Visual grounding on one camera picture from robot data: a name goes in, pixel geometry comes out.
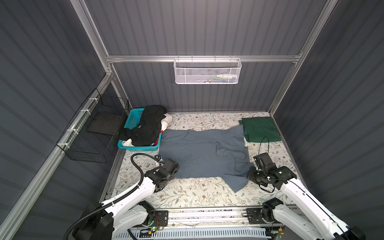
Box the grey-blue t-shirt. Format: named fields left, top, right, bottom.
left=159, top=126, right=253, bottom=193

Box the teal plastic laundry basket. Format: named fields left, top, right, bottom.
left=117, top=108, right=162, bottom=152

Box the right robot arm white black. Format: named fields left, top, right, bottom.
left=247, top=153, right=366, bottom=240

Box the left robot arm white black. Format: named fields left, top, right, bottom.
left=63, top=153, right=180, bottom=240

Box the red garment in basket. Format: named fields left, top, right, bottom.
left=154, top=130, right=163, bottom=145

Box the black t-shirt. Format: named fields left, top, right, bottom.
left=118, top=105, right=168, bottom=147

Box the folded dark green t-shirt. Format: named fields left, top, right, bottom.
left=239, top=117, right=281, bottom=143

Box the white garment in basket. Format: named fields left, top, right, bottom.
left=120, top=114, right=172, bottom=147

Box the black corrugated cable hose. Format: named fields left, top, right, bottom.
left=62, top=152, right=164, bottom=240

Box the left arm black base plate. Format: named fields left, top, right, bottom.
left=140, top=210, right=169, bottom=228

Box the aluminium front rail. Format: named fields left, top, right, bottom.
left=167, top=208, right=286, bottom=228

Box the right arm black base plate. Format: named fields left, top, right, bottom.
left=246, top=207, right=270, bottom=225

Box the white slotted cable duct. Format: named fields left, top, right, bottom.
left=131, top=227, right=272, bottom=240

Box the black wire side basket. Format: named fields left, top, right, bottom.
left=57, top=89, right=131, bottom=164

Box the white bottle in wire basket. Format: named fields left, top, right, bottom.
left=217, top=74, right=238, bottom=81

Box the white wire wall basket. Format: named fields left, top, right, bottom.
left=173, top=57, right=242, bottom=85

